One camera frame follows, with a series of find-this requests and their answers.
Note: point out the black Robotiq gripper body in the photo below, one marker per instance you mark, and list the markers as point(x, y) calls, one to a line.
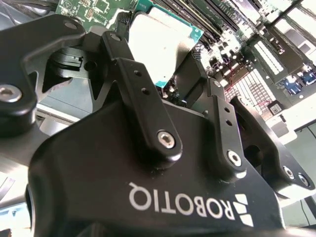
point(111, 185)

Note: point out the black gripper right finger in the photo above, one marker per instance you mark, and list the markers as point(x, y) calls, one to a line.
point(222, 128)

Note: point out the silver CPU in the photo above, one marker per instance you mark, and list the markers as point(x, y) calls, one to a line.
point(160, 42)

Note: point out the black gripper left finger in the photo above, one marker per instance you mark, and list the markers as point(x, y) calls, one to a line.
point(143, 103)

